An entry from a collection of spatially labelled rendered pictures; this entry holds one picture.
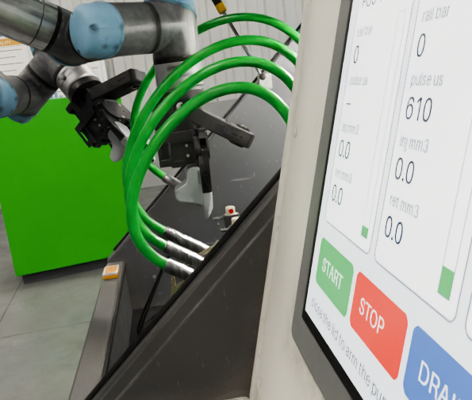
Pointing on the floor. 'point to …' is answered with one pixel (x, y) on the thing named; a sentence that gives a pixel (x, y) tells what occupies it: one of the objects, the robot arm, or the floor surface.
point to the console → (294, 213)
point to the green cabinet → (55, 194)
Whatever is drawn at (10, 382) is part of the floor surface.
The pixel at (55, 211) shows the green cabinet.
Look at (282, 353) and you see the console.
